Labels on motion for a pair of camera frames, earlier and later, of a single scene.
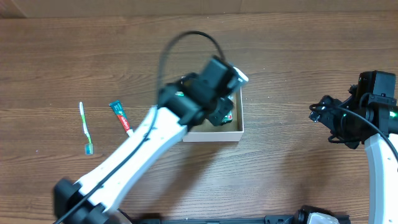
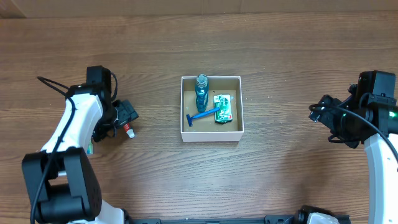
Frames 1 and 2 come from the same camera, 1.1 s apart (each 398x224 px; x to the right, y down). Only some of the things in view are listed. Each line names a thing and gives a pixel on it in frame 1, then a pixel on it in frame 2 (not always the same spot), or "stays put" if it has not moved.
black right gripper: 323,112 stays put
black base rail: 158,219 stays put
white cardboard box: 232,131 stays put
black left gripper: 222,111 to 125,114
